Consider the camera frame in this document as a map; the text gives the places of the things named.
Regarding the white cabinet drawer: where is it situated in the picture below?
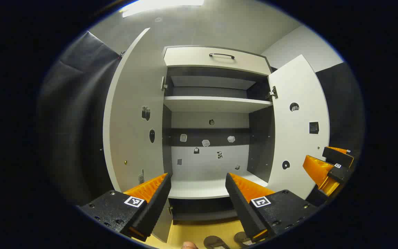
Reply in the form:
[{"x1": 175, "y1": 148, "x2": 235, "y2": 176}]
[{"x1": 164, "y1": 46, "x2": 272, "y2": 76}]

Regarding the black backdrop cloth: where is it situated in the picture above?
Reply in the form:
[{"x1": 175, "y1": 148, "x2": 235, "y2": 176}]
[
  {"x1": 315, "y1": 62, "x2": 363, "y2": 163},
  {"x1": 38, "y1": 31, "x2": 123, "y2": 206}
]

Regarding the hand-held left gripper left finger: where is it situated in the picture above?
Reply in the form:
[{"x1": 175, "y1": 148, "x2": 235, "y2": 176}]
[{"x1": 76, "y1": 173, "x2": 172, "y2": 242}]

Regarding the white shoe cabinet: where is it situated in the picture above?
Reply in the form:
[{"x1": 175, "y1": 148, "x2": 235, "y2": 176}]
[{"x1": 161, "y1": 45, "x2": 275, "y2": 222}]

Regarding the white cabinet door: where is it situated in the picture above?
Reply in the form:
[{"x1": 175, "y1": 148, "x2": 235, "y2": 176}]
[
  {"x1": 103, "y1": 28, "x2": 172, "y2": 242},
  {"x1": 267, "y1": 54, "x2": 331, "y2": 200}
]

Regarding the brown shoe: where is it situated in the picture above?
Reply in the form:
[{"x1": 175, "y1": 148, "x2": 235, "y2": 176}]
[
  {"x1": 203, "y1": 236, "x2": 231, "y2": 249},
  {"x1": 234, "y1": 231, "x2": 255, "y2": 247}
]

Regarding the white cabinet shelf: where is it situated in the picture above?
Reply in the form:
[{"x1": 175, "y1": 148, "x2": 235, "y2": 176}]
[{"x1": 164, "y1": 96, "x2": 273, "y2": 113}]

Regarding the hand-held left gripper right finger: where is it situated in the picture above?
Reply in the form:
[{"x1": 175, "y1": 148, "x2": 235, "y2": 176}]
[{"x1": 225, "y1": 172, "x2": 320, "y2": 243}]

